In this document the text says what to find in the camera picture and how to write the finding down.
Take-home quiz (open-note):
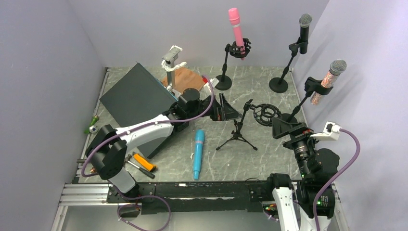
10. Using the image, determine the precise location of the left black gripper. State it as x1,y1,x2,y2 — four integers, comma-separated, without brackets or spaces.
188,93,242,122

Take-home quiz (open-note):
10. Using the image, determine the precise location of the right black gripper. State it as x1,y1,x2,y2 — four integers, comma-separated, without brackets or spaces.
272,115,324,179

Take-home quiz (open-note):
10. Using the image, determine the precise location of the black tripod shock-mount stand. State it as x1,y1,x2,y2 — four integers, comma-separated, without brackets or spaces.
216,99,282,151

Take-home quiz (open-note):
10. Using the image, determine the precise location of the blue microphone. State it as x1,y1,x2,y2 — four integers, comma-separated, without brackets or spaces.
192,129,205,180

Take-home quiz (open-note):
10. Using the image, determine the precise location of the dark grey rack unit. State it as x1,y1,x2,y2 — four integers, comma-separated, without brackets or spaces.
99,62,192,159

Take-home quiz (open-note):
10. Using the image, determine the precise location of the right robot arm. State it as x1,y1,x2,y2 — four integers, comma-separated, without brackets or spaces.
265,117,341,231

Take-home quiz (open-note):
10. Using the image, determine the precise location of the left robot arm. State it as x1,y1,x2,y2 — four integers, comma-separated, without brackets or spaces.
85,88,242,202

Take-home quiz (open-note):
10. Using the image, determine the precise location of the round-base stand black mic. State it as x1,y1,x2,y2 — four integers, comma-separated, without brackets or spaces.
269,38,308,93

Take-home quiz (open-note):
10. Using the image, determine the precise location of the round-base stand glitter mic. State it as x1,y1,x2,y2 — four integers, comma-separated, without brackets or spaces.
280,77,333,123

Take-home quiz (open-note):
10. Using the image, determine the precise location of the glitter microphone silver grille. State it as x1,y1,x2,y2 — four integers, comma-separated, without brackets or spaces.
310,59,347,105

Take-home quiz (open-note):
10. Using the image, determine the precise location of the pink microphone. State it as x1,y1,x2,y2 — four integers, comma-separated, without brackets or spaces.
228,8,245,60

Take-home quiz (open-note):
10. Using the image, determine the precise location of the black microphone silver grille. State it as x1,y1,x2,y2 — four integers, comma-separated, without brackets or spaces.
298,13,313,54

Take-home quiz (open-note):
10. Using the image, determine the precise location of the wooden board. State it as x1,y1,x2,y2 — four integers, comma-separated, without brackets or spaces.
173,67,205,95

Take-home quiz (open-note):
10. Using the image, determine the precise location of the orange utility knife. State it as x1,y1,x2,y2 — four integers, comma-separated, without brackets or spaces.
132,153,157,172

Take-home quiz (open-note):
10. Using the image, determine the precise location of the small black hammer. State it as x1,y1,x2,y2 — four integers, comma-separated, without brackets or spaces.
125,154,155,179

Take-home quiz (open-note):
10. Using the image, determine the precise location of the green valve fitting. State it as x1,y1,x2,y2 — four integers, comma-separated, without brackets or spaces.
84,115,99,134

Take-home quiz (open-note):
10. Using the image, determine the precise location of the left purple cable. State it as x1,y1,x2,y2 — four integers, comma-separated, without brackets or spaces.
80,75,216,231

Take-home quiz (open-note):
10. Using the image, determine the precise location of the purple cable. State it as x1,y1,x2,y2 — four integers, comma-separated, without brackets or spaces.
263,128,361,231
80,75,216,231

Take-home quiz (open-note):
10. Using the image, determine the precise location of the round-base stand with shock mount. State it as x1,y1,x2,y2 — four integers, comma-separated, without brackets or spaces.
215,38,252,90

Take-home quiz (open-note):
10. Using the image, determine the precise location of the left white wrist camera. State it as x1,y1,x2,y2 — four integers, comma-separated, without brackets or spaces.
202,76,219,94

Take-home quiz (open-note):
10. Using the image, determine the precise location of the silver white bracket stand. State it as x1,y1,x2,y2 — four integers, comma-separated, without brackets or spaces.
161,45,187,92

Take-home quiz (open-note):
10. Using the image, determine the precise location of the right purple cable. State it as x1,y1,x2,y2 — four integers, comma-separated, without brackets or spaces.
263,128,361,231

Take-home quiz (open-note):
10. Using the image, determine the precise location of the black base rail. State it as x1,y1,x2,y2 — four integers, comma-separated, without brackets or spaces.
106,180,274,215

